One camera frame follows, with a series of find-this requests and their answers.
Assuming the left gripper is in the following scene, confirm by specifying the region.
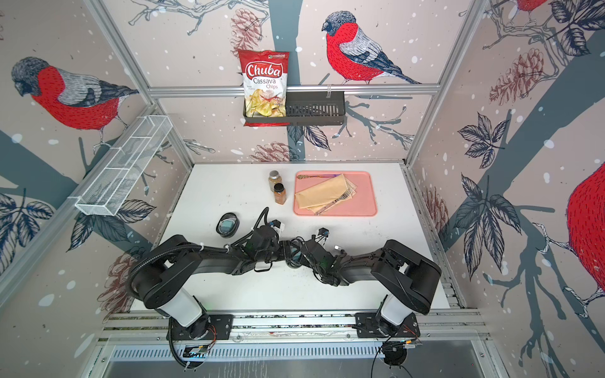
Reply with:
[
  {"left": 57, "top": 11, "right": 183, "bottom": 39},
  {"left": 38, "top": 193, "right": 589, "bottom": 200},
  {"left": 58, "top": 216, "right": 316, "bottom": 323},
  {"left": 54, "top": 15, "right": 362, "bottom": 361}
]
[{"left": 256, "top": 241, "right": 303, "bottom": 265}]

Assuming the clear pouch black zipper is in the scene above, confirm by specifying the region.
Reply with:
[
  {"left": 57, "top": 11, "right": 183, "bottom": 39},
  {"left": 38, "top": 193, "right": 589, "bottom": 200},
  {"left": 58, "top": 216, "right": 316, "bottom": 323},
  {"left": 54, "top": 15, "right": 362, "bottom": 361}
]
[{"left": 215, "top": 212, "right": 239, "bottom": 239}]

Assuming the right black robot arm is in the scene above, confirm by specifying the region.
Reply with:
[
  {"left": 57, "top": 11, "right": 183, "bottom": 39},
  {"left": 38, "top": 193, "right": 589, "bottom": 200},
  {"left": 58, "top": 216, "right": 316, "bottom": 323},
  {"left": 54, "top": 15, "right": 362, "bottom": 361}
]
[{"left": 299, "top": 239, "right": 442, "bottom": 315}]

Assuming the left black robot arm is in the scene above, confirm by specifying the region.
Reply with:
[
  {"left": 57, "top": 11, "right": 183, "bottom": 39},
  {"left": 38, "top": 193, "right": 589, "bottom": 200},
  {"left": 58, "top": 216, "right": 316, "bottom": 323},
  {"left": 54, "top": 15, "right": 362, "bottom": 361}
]
[{"left": 125, "top": 225, "right": 285, "bottom": 328}]

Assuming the clear pouch far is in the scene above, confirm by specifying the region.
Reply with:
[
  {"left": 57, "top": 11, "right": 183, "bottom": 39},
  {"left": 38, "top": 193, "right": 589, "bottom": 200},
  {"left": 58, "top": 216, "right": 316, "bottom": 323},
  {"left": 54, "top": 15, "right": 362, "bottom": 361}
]
[{"left": 280, "top": 240, "right": 303, "bottom": 269}]

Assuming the orange pepper spice jar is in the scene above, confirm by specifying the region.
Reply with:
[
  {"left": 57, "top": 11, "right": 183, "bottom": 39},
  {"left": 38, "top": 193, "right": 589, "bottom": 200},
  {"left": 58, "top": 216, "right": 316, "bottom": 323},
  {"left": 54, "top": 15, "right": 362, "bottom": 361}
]
[{"left": 274, "top": 183, "right": 287, "bottom": 205}]

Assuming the shichimi spice jar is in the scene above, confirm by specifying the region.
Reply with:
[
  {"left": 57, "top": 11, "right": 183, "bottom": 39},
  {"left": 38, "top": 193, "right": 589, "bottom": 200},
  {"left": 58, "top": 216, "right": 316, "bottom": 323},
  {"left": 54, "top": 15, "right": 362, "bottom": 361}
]
[{"left": 269, "top": 170, "right": 282, "bottom": 192}]

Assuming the yellow folded napkin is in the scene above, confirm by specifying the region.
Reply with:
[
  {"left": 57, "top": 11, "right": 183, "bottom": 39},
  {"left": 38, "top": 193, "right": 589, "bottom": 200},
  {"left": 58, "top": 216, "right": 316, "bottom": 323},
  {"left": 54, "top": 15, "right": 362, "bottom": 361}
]
[{"left": 295, "top": 174, "right": 357, "bottom": 214}]

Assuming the pink tray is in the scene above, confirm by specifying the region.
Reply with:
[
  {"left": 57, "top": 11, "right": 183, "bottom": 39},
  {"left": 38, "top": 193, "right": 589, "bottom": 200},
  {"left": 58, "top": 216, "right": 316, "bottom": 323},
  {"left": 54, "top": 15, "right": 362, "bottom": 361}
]
[{"left": 293, "top": 170, "right": 377, "bottom": 217}]

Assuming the Chuba cassava chips bag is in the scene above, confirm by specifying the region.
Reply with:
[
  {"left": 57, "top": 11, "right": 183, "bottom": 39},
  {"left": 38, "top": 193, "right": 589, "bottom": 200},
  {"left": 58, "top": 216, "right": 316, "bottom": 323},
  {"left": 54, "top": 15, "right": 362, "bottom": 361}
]
[{"left": 237, "top": 50, "right": 290, "bottom": 121}]

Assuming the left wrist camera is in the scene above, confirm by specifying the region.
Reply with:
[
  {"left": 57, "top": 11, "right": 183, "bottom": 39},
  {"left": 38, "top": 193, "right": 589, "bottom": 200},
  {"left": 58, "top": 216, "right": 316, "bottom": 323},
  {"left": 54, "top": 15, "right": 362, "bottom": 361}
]
[{"left": 268, "top": 220, "right": 285, "bottom": 233}]

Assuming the pink handled spoon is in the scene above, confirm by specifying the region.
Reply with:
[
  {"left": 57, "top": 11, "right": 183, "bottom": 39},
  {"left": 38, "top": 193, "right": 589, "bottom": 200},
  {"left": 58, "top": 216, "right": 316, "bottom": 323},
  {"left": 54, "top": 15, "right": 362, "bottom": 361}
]
[{"left": 296, "top": 174, "right": 340, "bottom": 180}]

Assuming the pink handled fork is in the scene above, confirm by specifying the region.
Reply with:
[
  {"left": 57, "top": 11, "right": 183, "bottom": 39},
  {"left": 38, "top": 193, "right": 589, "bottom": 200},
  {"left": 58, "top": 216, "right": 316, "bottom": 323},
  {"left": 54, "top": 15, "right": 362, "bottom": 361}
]
[{"left": 314, "top": 188, "right": 355, "bottom": 216}]

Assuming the black wall basket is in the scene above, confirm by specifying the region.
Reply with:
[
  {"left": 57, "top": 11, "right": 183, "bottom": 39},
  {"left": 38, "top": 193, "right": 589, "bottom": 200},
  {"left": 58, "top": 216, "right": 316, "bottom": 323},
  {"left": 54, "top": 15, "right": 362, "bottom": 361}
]
[{"left": 244, "top": 91, "right": 346, "bottom": 127}]

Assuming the white wire mesh shelf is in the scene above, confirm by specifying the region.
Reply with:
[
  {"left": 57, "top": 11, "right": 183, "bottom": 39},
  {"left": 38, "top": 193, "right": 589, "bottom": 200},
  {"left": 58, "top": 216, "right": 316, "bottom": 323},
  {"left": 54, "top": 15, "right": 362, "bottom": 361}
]
[{"left": 75, "top": 115, "right": 173, "bottom": 216}]

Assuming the aluminium frame rail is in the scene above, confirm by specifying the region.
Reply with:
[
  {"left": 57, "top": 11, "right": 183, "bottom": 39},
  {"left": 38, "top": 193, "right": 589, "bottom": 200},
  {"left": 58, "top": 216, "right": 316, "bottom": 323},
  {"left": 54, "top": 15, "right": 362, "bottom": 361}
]
[{"left": 147, "top": 83, "right": 442, "bottom": 99}]

